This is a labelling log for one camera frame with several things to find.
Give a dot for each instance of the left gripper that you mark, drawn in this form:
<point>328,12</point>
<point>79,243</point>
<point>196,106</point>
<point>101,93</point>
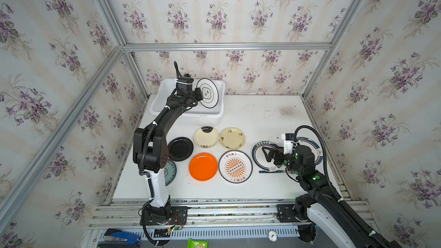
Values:
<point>194,95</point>

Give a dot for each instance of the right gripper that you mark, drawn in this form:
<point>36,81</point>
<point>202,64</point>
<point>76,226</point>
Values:
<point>277,155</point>

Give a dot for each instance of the white plate green red rim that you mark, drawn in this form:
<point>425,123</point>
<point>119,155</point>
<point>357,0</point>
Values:
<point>259,158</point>

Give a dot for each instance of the white plate with black rings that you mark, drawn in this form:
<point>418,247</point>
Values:
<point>210,93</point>

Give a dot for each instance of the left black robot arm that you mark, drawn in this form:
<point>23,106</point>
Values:
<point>151,152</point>

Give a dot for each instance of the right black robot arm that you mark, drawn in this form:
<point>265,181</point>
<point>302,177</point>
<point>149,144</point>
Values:
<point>322,205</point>

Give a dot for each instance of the white plastic bin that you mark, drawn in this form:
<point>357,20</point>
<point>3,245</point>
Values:
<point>208,111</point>

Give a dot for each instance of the white plate with sunburst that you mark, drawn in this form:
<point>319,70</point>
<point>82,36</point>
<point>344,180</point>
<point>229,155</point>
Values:
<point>235,166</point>

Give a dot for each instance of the cream plate with small motifs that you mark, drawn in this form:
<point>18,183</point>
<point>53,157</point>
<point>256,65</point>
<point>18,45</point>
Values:
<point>232,138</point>

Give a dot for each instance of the cream plate with black patch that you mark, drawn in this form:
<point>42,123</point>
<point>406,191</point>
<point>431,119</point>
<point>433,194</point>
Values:
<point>206,137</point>

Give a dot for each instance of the black round plate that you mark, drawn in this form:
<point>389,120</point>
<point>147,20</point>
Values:
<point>180,149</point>

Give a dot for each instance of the orange plate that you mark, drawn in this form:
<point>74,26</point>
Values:
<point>203,167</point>

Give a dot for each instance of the teal patterned plate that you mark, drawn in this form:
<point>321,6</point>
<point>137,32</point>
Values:
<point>170,171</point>

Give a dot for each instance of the small round gauge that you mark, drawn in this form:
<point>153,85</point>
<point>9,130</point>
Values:
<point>272,236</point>

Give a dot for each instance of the green snack packet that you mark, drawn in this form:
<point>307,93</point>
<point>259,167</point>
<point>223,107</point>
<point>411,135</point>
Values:
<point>197,244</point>

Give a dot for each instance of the blue stapler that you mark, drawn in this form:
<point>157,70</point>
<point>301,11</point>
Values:
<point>115,238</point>

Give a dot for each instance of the fork with green handle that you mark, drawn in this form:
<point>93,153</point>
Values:
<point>271,172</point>

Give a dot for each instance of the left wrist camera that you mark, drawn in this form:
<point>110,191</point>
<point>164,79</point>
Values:
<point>185,79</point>

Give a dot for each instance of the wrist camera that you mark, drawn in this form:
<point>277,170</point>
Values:
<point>289,142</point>
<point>185,79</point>

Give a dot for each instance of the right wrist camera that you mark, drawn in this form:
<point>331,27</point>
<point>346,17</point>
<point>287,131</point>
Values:
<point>289,142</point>

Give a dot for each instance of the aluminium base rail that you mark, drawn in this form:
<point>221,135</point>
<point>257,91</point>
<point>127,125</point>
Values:
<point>210,218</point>

